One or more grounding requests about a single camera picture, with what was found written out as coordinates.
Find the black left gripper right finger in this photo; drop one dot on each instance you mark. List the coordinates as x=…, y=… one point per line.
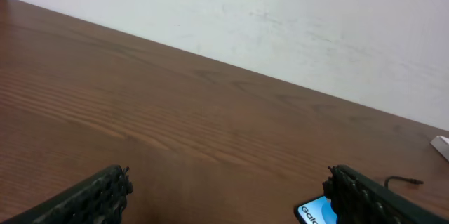
x=356, y=199

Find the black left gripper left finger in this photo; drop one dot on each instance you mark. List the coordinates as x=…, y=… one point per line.
x=99, y=199

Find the blue Galaxy smartphone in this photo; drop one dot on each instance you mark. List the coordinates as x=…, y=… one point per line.
x=315, y=211

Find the white power strip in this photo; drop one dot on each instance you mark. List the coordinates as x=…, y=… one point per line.
x=441, y=144

